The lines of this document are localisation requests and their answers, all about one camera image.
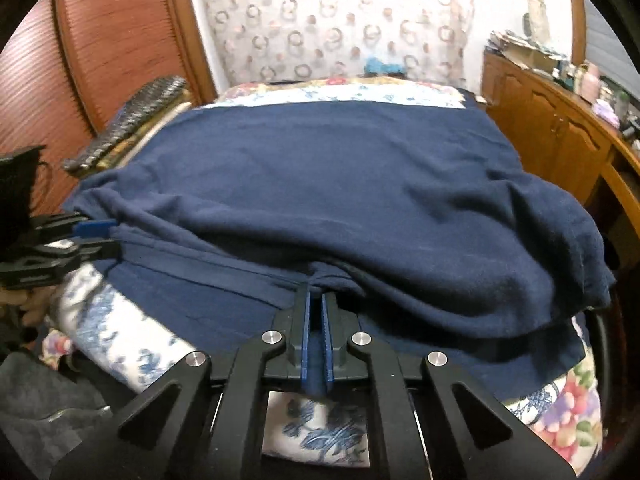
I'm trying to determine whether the grey window blind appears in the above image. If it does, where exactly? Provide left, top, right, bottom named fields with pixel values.
left=582, top=0, right=637, bottom=83

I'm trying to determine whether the dark woven mat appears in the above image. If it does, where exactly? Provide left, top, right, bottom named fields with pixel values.
left=61, top=75, right=188, bottom=176

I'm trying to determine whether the navy blue shirt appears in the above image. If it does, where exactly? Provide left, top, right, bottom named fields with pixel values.
left=62, top=101, right=617, bottom=393

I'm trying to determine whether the pink bottle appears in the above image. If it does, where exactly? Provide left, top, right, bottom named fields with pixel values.
left=574, top=61, right=602, bottom=98

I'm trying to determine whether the wooden cabinet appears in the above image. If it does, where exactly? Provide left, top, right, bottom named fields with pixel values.
left=481, top=50, right=640, bottom=273

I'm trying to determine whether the circle patterned curtain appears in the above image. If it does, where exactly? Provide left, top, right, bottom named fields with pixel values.
left=184, top=0, right=477, bottom=97

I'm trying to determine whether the person's left hand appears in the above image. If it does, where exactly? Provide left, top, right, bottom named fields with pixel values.
left=0, top=285, right=55, bottom=330

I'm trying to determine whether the floral blanket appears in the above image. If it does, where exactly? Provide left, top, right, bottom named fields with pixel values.
left=40, top=76, right=606, bottom=476

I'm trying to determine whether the purple small item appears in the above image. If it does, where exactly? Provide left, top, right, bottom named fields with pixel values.
left=592, top=100, right=622, bottom=126

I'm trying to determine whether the dark grey cloth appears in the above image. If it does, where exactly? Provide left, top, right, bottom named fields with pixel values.
left=0, top=350, right=121, bottom=480

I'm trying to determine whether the wooden wardrobe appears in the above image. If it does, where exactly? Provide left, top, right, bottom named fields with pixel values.
left=0, top=0, right=219, bottom=222

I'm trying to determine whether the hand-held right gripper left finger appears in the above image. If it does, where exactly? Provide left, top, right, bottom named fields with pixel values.
left=50, top=286, right=317, bottom=480

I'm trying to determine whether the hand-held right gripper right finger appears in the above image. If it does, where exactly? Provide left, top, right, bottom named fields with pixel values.
left=321, top=291, right=576, bottom=480

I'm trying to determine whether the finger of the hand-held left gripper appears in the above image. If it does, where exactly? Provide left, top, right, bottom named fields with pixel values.
left=0, top=239, right=122, bottom=289
left=29, top=212, right=122, bottom=240

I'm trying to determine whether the blue box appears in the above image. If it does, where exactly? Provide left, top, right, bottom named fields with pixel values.
left=363, top=57, right=406, bottom=75

